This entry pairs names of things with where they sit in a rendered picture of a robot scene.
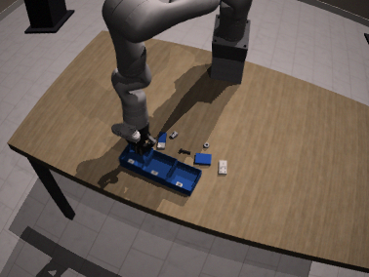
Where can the white domino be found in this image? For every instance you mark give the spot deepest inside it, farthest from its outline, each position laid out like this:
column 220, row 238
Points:
column 222, row 167

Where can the blue three-compartment bin rack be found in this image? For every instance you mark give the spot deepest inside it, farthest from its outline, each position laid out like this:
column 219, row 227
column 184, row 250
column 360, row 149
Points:
column 161, row 168

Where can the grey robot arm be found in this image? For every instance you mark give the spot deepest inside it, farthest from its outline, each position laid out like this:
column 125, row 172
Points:
column 140, row 20

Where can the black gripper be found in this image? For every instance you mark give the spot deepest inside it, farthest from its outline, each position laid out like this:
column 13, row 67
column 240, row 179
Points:
column 141, row 146

